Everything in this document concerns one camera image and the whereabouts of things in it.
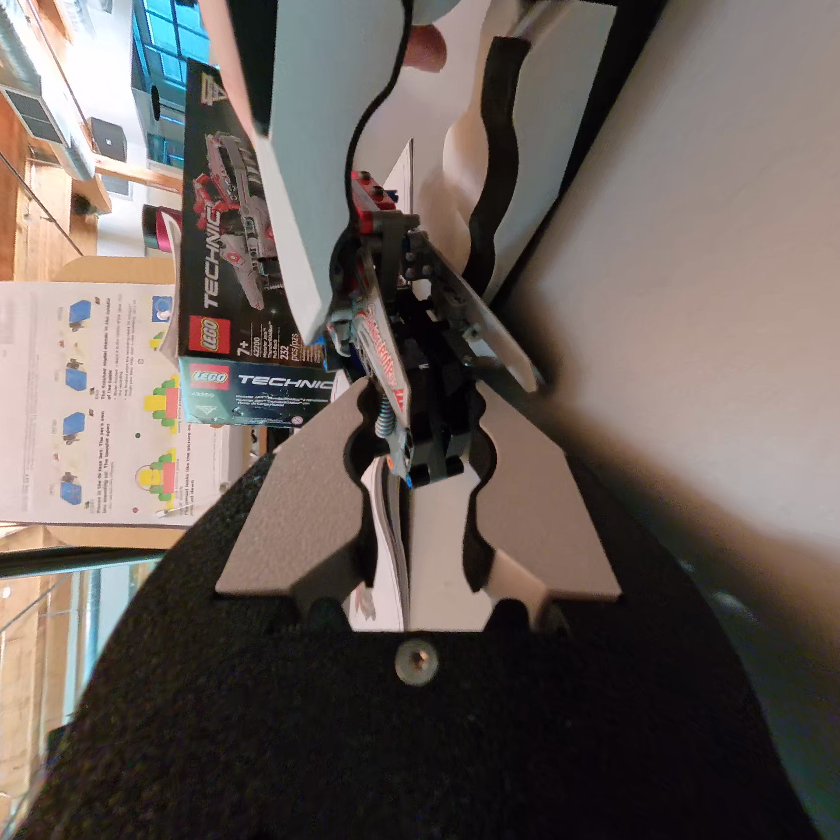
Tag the printed instruction sheet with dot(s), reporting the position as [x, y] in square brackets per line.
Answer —
[65, 407]

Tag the person's right hand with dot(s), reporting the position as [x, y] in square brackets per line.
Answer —
[426, 47]

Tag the large glass window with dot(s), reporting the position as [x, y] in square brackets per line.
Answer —
[164, 46]

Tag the brown cardboard board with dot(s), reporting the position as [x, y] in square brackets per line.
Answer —
[105, 269]

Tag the black toy set box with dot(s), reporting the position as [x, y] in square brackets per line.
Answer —
[216, 262]

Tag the black metal bar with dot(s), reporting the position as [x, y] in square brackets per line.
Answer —
[65, 562]

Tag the maroon bottle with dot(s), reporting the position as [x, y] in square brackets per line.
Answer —
[157, 228]

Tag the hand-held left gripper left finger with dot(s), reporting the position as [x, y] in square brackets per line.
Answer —
[295, 518]

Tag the silver air duct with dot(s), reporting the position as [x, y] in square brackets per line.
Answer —
[16, 46]

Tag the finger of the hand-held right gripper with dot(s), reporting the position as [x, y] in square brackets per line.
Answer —
[315, 131]
[502, 164]

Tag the black speaker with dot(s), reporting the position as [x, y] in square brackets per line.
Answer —
[108, 138]

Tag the toy brick monster truck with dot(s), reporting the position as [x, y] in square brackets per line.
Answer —
[394, 341]

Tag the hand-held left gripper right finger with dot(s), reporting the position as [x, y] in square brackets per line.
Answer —
[548, 525]

